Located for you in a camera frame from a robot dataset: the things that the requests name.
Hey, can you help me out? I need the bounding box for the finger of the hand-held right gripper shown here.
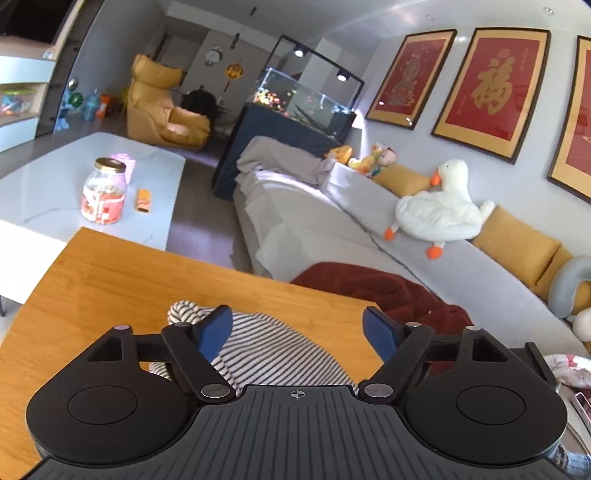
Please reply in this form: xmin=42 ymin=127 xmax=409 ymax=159
xmin=525 ymin=342 xmax=561 ymax=391

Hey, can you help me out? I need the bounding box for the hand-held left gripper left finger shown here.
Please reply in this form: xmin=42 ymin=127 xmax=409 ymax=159
xmin=85 ymin=305 xmax=234 ymax=403

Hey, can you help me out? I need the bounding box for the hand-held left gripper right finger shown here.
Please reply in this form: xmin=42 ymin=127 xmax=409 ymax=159
xmin=358 ymin=306 xmax=511 ymax=403

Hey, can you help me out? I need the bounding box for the striped shirt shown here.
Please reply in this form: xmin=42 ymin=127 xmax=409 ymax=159
xmin=150 ymin=299 xmax=356 ymax=388

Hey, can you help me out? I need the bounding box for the pink floral cloth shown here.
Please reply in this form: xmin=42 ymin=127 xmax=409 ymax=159
xmin=545 ymin=353 xmax=591 ymax=393

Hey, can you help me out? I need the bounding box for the dark red fleece jacket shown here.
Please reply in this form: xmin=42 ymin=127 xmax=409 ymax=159
xmin=290 ymin=261 xmax=474 ymax=340

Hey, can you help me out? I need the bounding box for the grey neck pillow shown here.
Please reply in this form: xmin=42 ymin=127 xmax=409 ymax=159
xmin=548 ymin=257 xmax=591 ymax=319

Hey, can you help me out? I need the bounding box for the yellow cushion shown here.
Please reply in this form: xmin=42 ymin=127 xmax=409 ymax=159
xmin=472 ymin=205 xmax=561 ymax=288
xmin=373 ymin=164 xmax=437 ymax=198
xmin=531 ymin=244 xmax=575 ymax=298

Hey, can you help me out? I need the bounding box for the grey sofa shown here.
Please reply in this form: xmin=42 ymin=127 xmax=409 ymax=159
xmin=232 ymin=161 xmax=591 ymax=365

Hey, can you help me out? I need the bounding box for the wooden table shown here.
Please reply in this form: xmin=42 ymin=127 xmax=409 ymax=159
xmin=0 ymin=226 xmax=386 ymax=467

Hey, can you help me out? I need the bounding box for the white goose plush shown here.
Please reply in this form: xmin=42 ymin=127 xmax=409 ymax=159
xmin=384 ymin=159 xmax=496 ymax=260

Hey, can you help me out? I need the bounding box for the doll plush toy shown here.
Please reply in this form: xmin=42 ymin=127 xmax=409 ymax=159
xmin=369 ymin=142 xmax=398 ymax=178

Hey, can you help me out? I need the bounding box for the glass jar with red label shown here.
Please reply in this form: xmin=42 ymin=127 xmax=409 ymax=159
xmin=80 ymin=157 xmax=127 ymax=225

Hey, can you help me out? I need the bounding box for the yellow plush toy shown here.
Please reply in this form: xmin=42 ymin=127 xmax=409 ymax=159
xmin=325 ymin=145 xmax=354 ymax=166

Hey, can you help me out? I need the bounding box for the grey blanket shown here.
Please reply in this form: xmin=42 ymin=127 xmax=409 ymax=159
xmin=236 ymin=137 xmax=340 ymax=186

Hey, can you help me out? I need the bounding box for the white marble coffee table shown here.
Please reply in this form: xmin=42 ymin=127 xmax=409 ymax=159
xmin=0 ymin=132 xmax=186 ymax=305

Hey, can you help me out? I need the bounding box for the black chair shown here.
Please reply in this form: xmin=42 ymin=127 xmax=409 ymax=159
xmin=180 ymin=89 xmax=222 ymax=134

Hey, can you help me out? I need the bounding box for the yellow armchair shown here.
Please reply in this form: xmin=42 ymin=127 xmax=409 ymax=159
xmin=126 ymin=54 xmax=211 ymax=149

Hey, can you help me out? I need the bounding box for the glass fish tank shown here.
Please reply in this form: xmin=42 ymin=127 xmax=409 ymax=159
xmin=253 ymin=67 xmax=357 ymax=139

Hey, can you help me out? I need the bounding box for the framed red figure picture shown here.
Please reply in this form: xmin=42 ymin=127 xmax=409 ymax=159
xmin=365 ymin=28 xmax=458 ymax=131

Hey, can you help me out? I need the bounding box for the framed red character picture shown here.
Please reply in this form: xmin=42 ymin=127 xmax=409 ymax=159
xmin=431 ymin=28 xmax=551 ymax=164

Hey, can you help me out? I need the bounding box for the green blue toy ball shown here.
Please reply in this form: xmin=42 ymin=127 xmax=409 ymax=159
xmin=62 ymin=90 xmax=84 ymax=116

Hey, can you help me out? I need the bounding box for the shelf unit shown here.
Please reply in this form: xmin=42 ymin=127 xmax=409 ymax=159
xmin=0 ymin=44 xmax=58 ymax=153

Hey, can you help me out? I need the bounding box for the hanging yellow wall ornament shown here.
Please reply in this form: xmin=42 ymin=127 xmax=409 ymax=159
xmin=225 ymin=59 xmax=245 ymax=93

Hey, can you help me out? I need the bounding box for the black tank light frame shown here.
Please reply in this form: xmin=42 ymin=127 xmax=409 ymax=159
xmin=272 ymin=34 xmax=365 ymax=116

